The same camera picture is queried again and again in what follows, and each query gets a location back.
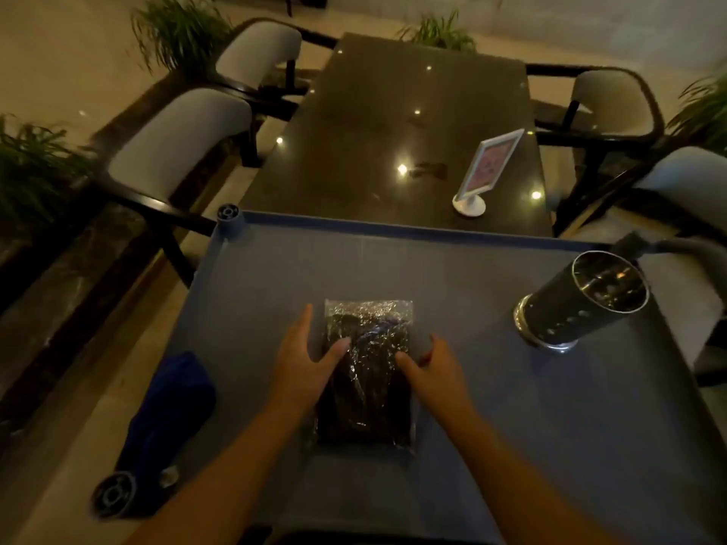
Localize person's right forearm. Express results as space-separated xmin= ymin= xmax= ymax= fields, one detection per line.
xmin=436 ymin=411 xmax=622 ymax=545

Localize black cart corner post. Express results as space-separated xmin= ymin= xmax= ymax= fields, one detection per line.
xmin=90 ymin=471 xmax=138 ymax=520

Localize clear plastic packet dark contents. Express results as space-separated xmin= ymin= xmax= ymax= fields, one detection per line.
xmin=315 ymin=299 xmax=419 ymax=450

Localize person's left hand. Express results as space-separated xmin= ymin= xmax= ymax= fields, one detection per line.
xmin=267 ymin=303 xmax=352 ymax=415

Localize grey cushioned dark-framed chair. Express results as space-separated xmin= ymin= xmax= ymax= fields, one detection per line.
xmin=214 ymin=18 xmax=340 ymax=123
xmin=92 ymin=87 xmax=263 ymax=288
xmin=559 ymin=145 xmax=727 ymax=251
xmin=525 ymin=62 xmax=666 ymax=237

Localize white table sign stand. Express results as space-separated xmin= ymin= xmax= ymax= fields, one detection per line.
xmin=451 ymin=128 xmax=526 ymax=218

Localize person's right hand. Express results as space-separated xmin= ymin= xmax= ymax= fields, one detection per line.
xmin=395 ymin=333 xmax=478 ymax=430

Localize person's left forearm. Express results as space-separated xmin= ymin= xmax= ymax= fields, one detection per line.
xmin=122 ymin=400 xmax=310 ymax=545

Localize grey cart handle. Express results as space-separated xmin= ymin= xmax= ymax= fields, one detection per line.
xmin=612 ymin=231 xmax=727 ymax=310

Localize grey cart corner post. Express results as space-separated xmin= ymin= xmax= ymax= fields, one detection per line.
xmin=217 ymin=203 xmax=246 ymax=240

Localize metal cylindrical utensil holder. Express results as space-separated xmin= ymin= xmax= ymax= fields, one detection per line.
xmin=513 ymin=250 xmax=651 ymax=355

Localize green leafy plant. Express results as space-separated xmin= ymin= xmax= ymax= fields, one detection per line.
xmin=131 ymin=0 xmax=232 ymax=81
xmin=396 ymin=9 xmax=477 ymax=53
xmin=0 ymin=114 xmax=95 ymax=229
xmin=667 ymin=67 xmax=727 ymax=157

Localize blue cloth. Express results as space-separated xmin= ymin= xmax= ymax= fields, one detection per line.
xmin=115 ymin=351 xmax=217 ymax=497

